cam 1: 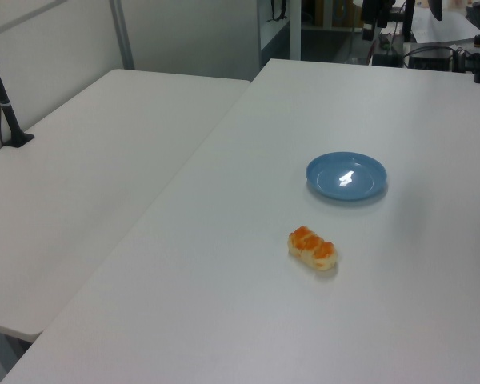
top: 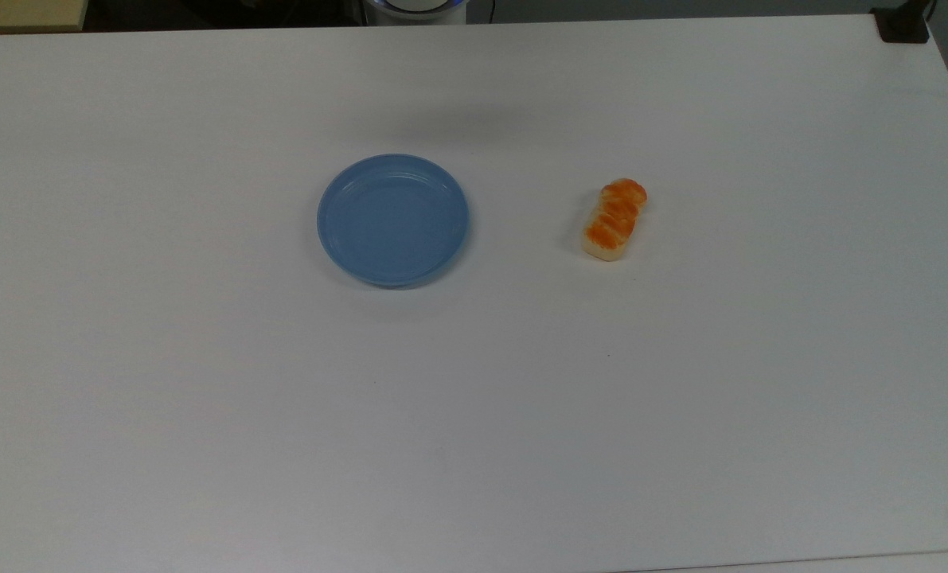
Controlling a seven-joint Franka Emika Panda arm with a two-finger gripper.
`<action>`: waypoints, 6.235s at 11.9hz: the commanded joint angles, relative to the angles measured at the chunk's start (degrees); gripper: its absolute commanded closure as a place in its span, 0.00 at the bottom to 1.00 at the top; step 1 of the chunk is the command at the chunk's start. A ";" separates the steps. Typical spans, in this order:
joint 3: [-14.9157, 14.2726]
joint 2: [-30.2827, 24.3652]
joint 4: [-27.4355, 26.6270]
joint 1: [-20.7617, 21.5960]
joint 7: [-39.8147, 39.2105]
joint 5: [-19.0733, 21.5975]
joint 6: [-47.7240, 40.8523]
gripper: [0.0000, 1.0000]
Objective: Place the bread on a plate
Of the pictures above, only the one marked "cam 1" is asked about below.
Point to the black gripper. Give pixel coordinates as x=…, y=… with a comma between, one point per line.
x=374, y=9

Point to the orange glazed bread loaf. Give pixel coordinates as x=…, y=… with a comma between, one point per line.
x=313, y=249

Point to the blue round plate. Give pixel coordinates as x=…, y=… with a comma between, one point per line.
x=346, y=175

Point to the black upright pole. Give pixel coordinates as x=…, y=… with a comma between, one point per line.
x=408, y=20

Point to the small black device box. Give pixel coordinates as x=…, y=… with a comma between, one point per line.
x=387, y=59

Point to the black electronics box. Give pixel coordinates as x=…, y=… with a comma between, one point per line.
x=430, y=58

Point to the white side table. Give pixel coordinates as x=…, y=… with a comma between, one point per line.
x=84, y=180

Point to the grey partition post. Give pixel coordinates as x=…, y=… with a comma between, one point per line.
x=122, y=32

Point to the black camera stand pole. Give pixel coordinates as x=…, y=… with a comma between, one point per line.
x=2, y=100

